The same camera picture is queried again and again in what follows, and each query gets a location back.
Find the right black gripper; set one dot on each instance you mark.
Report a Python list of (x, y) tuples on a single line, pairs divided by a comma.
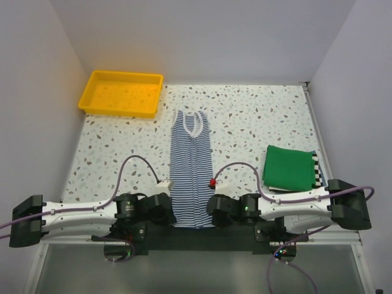
[(220, 223)]

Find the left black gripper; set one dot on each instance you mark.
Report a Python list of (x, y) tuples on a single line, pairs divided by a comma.
[(168, 218)]

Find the yellow plastic tray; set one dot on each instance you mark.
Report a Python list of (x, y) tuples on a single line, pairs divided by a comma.
[(115, 93)]

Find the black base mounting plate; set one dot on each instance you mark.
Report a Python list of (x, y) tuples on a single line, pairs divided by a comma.
[(147, 237)]

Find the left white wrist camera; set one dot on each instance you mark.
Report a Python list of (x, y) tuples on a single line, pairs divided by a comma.
[(164, 186)]

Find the black white striped tank top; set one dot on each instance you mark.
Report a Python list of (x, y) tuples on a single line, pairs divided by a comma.
[(319, 178)]

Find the blue striped tank top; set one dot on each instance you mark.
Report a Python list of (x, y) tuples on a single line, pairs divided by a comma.
[(191, 170)]

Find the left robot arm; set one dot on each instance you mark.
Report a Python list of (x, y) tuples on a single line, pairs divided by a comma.
[(34, 219)]

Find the green tank top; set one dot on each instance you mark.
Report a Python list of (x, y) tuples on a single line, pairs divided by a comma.
[(288, 169)]

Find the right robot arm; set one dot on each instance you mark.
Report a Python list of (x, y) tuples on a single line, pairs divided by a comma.
[(338, 203)]

